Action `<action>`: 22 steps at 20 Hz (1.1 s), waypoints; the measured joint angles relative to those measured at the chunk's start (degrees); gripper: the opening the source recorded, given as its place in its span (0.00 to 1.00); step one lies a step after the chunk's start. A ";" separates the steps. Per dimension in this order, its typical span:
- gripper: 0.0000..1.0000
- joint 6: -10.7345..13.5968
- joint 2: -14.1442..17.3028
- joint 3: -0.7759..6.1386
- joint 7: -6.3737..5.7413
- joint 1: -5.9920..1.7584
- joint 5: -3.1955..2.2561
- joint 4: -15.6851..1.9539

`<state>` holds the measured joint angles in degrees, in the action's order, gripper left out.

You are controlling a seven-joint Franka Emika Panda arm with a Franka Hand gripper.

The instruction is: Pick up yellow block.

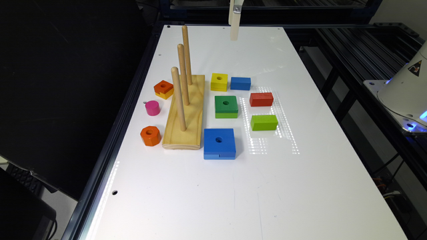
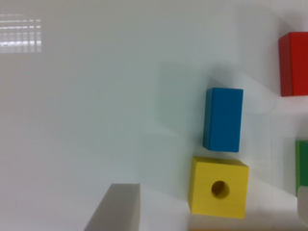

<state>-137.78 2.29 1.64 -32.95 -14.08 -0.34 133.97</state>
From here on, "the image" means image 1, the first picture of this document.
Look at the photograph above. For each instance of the black panel on left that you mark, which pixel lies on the black panel on left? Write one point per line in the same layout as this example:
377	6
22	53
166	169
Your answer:
66	67

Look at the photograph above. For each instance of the wooden peg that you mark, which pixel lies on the wooden peg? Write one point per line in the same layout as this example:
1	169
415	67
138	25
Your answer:
184	88
178	97
187	54

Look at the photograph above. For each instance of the small blue rectangular block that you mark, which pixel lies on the small blue rectangular block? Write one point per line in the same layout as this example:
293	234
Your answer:
240	83

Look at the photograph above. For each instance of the orange and yellow hexagonal block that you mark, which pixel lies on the orange and yellow hexagonal block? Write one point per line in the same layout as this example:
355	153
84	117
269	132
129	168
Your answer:
164	89

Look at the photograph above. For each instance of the front wooden peg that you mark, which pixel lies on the front wooden peg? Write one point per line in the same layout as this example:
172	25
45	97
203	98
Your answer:
178	97

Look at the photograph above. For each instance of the yellow square block with hole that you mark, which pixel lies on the yellow square block with hole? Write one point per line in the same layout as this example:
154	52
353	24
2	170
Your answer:
219	82

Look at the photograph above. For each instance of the rear wooden peg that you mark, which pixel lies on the rear wooden peg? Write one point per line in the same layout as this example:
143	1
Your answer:
187	54

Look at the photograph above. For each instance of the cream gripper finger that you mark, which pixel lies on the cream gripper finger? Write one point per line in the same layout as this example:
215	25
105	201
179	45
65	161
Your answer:
235	12

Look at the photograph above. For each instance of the red rectangular block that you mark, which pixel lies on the red rectangular block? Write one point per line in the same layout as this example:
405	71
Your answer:
261	99

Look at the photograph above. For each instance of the middle wooden peg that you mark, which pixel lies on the middle wooden peg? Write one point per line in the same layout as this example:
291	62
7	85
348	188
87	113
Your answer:
184	88

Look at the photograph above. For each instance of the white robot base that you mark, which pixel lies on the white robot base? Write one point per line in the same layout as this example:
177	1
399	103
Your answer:
404	95

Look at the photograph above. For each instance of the wooden peg base board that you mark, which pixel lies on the wooden peg base board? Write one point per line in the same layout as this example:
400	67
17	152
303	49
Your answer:
190	139

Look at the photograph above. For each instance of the large blue square block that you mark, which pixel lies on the large blue square block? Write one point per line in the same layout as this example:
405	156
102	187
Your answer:
219	144

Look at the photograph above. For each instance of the orange octagonal block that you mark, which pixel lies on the orange octagonal block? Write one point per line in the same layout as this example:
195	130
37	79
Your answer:
150	135

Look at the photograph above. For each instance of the light green rectangular block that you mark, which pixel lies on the light green rectangular block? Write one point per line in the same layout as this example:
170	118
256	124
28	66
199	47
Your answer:
264	122

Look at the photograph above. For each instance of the pink cylinder block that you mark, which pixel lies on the pink cylinder block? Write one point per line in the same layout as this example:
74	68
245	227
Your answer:
152	108

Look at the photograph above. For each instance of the green square block with hole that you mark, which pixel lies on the green square block with hole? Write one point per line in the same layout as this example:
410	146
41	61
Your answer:
226	107

